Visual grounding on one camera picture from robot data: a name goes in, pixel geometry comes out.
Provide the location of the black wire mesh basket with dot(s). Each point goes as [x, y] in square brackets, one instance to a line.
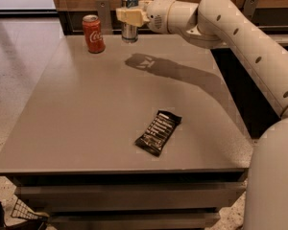
[22, 211]

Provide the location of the right metal wall bracket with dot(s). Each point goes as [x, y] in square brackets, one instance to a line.
[249, 8]

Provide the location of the grey drawer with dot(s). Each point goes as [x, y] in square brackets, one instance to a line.
[131, 197]
[177, 221]

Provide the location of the red coke can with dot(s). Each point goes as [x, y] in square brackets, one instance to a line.
[92, 33]

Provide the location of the metal wall bracket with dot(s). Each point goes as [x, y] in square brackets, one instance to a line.
[249, 8]
[104, 13]

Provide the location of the black snack bar wrapper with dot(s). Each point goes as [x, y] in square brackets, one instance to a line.
[156, 135]

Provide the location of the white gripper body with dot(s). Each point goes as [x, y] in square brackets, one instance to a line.
[157, 15]

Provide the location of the upper grey drawer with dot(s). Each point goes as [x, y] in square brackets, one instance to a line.
[131, 197]

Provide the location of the left metal wall bracket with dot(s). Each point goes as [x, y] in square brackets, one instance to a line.
[104, 13]

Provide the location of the silver blue redbull can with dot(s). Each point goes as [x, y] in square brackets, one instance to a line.
[129, 32]

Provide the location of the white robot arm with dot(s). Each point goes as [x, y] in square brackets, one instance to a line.
[208, 24]

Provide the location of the lower grey drawer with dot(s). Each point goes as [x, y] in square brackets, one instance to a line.
[177, 221]

